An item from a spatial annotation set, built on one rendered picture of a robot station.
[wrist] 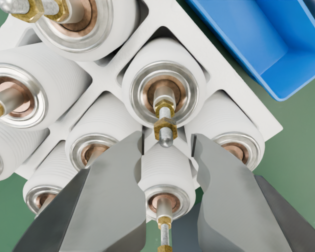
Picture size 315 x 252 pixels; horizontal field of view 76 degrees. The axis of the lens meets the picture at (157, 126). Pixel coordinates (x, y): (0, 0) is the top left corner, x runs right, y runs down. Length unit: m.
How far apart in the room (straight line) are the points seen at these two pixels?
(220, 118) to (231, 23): 0.26
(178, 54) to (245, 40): 0.29
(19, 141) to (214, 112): 0.28
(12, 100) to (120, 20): 0.14
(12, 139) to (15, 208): 0.56
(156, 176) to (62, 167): 0.14
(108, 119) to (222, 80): 0.17
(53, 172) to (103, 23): 0.22
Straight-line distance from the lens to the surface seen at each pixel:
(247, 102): 0.33
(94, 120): 0.26
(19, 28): 0.33
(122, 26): 0.22
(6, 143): 0.33
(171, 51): 0.22
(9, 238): 1.02
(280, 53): 0.53
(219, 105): 0.30
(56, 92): 0.26
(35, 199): 0.36
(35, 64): 0.26
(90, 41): 0.22
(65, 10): 0.19
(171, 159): 0.32
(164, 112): 0.17
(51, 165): 0.35
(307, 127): 0.65
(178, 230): 0.72
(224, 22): 0.48
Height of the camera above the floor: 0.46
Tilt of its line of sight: 62 degrees down
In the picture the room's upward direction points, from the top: 179 degrees counter-clockwise
